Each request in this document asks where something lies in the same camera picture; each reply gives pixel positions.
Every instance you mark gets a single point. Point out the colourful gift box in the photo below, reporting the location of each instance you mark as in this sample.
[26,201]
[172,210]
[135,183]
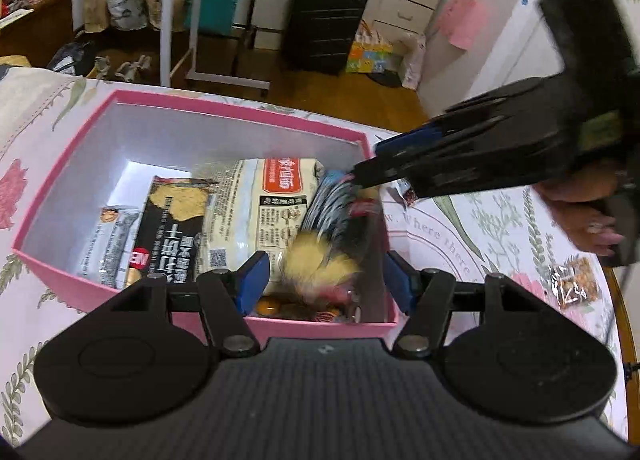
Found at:
[369,53]

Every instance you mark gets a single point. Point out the black cracker pack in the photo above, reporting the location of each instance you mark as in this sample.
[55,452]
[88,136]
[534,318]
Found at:
[170,229]
[326,257]

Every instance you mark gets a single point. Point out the teal shopping bag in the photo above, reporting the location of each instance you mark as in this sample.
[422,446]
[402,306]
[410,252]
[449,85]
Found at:
[217,16]

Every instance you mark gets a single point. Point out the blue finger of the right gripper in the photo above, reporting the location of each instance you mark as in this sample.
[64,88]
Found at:
[420,138]

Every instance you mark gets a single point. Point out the pink paper bag hanging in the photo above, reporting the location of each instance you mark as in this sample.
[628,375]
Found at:
[461,21]

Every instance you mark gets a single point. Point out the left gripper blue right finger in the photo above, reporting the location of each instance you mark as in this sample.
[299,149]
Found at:
[402,281]

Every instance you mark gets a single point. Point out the pink cardboard box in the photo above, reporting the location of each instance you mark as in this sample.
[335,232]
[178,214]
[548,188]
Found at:
[135,136]

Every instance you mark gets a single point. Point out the clear peanut bag small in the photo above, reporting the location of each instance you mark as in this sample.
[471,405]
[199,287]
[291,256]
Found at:
[573,283]

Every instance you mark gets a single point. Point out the beige noodle snack bag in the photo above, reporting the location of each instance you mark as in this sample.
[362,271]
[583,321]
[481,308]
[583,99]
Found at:
[257,205]

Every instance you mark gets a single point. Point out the silver snack bar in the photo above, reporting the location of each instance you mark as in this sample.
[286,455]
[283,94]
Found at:
[100,258]
[404,193]

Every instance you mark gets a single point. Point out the silver snack bar top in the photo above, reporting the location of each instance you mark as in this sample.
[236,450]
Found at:
[404,193]

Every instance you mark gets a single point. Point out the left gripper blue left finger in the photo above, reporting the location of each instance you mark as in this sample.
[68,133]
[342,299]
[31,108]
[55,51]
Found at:
[250,281]

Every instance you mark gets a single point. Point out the white plastic bag by wall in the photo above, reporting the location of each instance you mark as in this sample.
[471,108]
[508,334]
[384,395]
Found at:
[410,69]

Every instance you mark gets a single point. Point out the floral bed sheet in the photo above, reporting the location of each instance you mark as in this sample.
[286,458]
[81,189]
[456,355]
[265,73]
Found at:
[510,231]

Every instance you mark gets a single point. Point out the person right hand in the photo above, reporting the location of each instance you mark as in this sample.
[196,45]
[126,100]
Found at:
[589,229]

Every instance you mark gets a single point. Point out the wooden nightstand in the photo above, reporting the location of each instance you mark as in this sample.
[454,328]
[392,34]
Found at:
[40,34]

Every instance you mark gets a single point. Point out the clear peanut bag red label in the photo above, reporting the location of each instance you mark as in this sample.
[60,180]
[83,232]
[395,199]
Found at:
[289,307]

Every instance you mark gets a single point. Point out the black suitcase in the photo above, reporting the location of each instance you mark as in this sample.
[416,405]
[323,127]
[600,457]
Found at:
[318,34]

